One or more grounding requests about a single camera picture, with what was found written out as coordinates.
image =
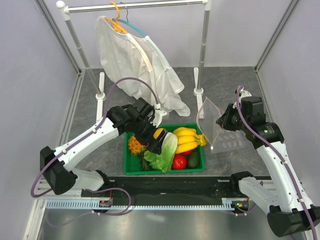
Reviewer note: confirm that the green plastic lettuce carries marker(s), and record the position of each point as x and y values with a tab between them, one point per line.
163	161

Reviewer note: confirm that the red tomato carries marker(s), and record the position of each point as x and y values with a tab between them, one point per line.
179	162

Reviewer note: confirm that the orange plastic pineapple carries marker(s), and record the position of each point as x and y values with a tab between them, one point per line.
138	150

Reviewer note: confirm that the yellow lemon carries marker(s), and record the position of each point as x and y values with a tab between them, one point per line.
159	133

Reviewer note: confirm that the silver white clothes rack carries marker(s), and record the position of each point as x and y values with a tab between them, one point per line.
100	83

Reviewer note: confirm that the red fruit under bananas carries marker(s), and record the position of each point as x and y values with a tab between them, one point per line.
187	153

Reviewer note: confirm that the yellow banana bunch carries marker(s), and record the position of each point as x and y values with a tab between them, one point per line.
188	139

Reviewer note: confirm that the white garment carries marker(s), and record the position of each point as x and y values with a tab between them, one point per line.
147	72

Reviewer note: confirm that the green plastic tray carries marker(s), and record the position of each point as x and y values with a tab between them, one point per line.
132	166

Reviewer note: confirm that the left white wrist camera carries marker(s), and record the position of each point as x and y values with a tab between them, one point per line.
158	115

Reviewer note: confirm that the white slotted cable duct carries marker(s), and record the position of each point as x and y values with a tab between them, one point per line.
95	204

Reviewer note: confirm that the teal clothes hanger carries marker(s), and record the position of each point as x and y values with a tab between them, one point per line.
126	22

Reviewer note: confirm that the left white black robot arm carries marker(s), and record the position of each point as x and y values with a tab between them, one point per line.
58	166

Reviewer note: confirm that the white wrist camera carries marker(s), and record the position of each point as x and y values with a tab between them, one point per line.
158	115
243	94

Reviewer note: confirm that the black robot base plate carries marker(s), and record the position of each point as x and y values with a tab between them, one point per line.
176	190

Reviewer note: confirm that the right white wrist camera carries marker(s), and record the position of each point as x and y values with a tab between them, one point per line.
243	94

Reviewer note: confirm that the dark green avocado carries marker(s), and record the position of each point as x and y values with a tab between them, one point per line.
193	160

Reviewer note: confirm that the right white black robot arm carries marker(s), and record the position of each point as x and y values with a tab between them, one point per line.
290	210

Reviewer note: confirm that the clear dotted zip top bag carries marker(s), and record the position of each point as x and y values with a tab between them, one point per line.
220	140

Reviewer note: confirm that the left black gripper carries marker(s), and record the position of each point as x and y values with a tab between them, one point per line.
154	145

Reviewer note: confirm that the orange clothes hanger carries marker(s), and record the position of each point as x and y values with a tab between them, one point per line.
115	23

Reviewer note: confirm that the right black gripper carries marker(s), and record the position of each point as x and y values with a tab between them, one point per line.
224	120

